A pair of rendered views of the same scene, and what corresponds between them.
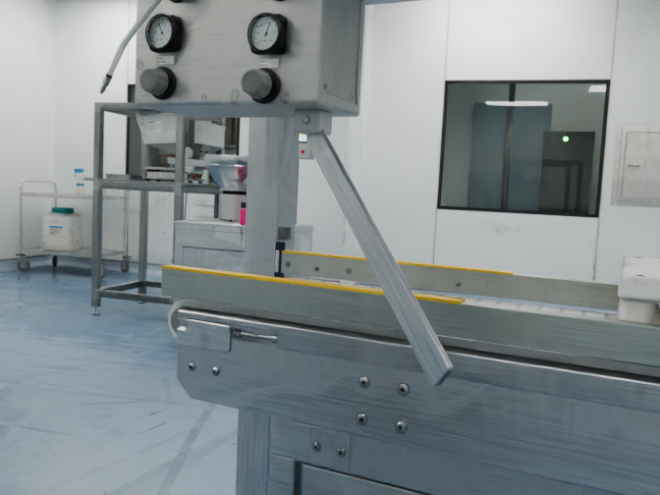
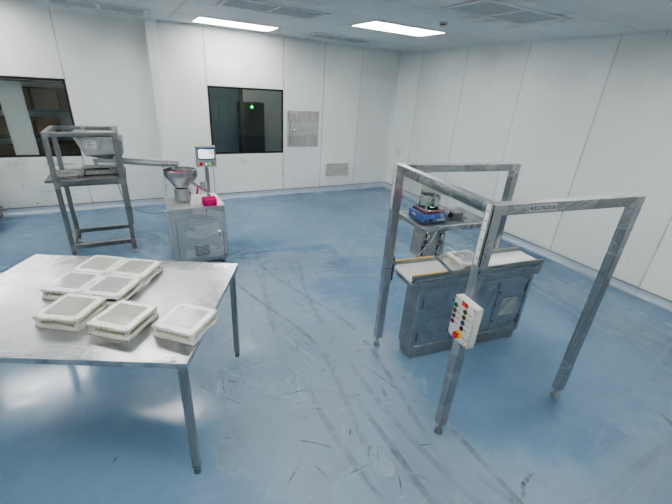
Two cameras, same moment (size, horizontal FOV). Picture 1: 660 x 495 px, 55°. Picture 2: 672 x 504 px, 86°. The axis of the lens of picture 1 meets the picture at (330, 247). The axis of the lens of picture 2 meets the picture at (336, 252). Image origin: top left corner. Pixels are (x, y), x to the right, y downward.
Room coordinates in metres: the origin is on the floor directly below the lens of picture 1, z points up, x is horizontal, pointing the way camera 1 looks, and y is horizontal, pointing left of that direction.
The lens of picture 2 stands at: (-0.51, 2.36, 2.13)
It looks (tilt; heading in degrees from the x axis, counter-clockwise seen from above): 24 degrees down; 313
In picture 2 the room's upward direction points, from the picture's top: 4 degrees clockwise
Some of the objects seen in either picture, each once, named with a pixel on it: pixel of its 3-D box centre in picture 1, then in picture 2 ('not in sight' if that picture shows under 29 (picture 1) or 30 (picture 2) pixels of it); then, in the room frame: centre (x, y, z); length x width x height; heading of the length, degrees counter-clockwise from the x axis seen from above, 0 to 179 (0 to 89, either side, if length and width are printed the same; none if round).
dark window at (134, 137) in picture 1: (181, 138); (18, 118); (6.69, 1.59, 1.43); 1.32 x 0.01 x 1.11; 73
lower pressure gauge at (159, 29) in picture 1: (163, 32); not in sight; (0.67, 0.18, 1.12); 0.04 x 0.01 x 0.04; 65
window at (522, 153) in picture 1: (520, 146); (248, 121); (5.69, -1.63, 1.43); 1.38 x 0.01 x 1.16; 73
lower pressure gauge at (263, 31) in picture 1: (266, 33); not in sight; (0.61, 0.07, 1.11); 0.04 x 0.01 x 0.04; 65
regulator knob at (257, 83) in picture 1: (257, 79); not in sight; (0.61, 0.07, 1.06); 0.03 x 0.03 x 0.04; 65
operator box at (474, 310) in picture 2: not in sight; (465, 321); (0.12, 0.59, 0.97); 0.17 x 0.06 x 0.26; 155
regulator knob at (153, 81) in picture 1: (155, 76); not in sight; (0.66, 0.19, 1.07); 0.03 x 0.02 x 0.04; 65
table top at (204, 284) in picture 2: not in sight; (95, 299); (1.85, 1.99, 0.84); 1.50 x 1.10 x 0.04; 46
